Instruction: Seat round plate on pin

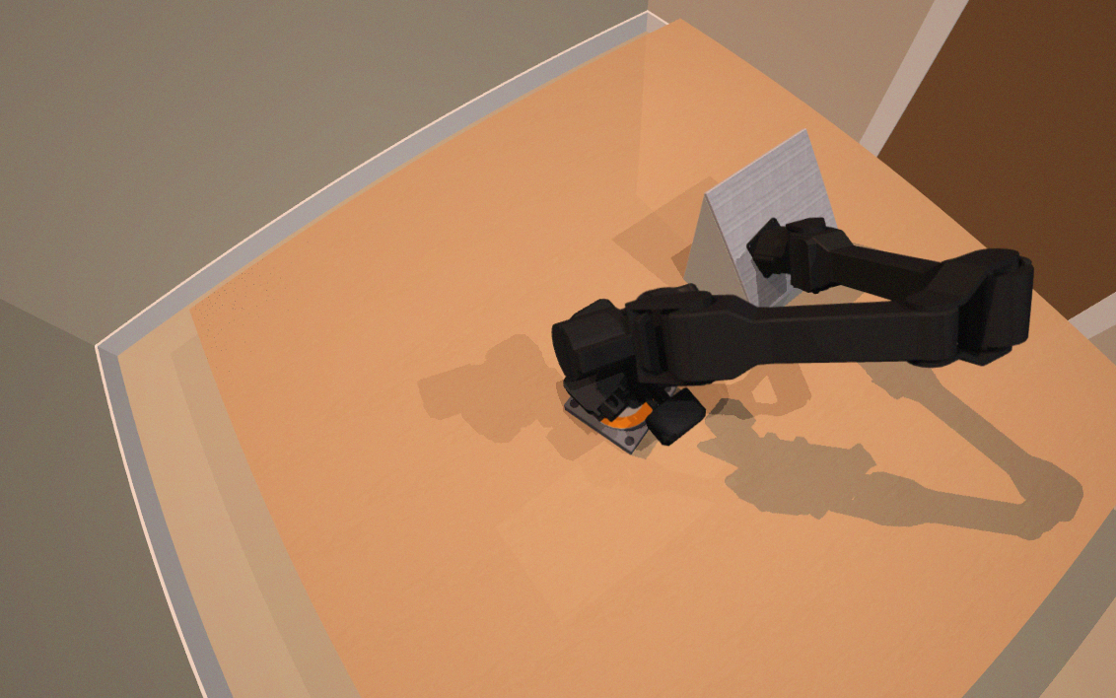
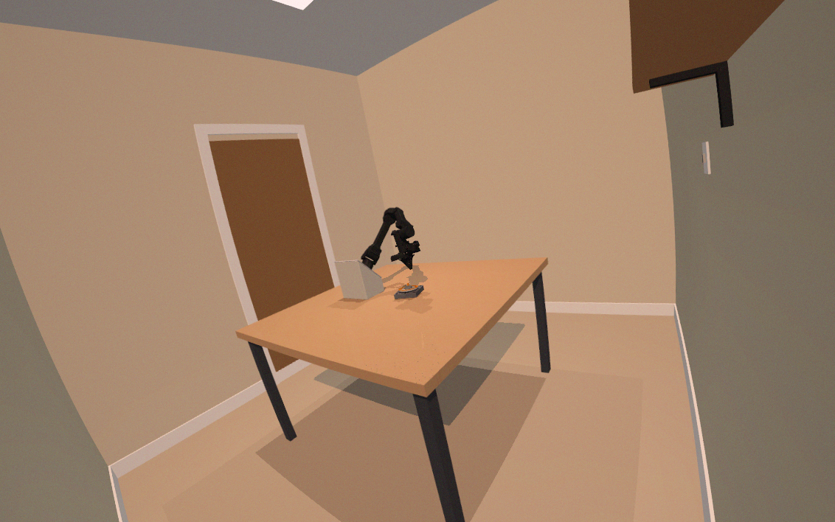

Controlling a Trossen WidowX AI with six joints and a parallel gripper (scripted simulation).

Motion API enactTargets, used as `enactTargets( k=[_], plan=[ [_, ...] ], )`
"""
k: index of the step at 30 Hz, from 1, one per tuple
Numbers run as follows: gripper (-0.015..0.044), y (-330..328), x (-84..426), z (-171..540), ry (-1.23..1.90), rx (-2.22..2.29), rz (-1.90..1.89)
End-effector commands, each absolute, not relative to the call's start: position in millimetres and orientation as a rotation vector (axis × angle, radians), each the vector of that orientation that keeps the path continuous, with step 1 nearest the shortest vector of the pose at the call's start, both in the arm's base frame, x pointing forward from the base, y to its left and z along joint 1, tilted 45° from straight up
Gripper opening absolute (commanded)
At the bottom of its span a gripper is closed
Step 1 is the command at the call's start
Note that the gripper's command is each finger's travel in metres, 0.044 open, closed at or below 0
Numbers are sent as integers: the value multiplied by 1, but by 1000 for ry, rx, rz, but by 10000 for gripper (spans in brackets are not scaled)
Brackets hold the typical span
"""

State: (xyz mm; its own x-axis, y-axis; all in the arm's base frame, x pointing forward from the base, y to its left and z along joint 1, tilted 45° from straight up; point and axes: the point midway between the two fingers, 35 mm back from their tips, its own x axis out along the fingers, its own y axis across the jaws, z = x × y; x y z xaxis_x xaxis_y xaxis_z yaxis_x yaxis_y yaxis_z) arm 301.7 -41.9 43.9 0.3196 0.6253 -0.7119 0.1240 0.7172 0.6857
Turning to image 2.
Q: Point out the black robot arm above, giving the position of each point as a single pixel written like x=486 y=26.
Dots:
x=406 y=231

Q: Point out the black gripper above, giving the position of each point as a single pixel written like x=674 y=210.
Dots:
x=404 y=257

